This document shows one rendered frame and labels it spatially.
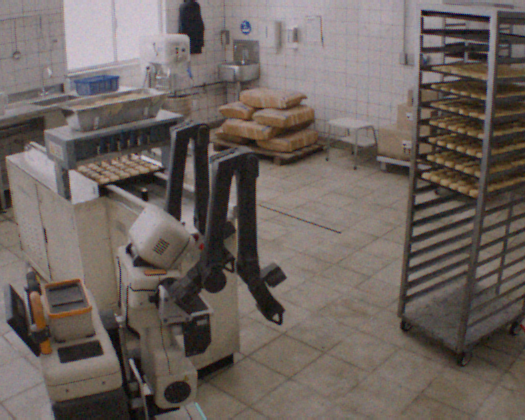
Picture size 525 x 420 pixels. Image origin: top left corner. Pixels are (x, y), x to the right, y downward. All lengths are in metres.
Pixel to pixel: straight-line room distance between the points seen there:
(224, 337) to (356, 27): 4.45
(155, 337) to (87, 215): 1.21
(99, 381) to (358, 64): 5.38
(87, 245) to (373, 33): 4.31
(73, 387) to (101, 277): 1.50
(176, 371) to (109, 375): 0.35
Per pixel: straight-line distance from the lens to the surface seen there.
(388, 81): 6.52
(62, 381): 1.88
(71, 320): 1.95
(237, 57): 7.88
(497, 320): 3.42
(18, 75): 6.34
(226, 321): 2.97
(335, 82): 6.92
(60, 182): 3.21
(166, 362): 2.12
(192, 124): 2.13
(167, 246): 1.91
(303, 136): 6.57
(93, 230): 3.20
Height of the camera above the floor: 1.87
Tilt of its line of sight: 21 degrees down
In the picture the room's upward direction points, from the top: 1 degrees counter-clockwise
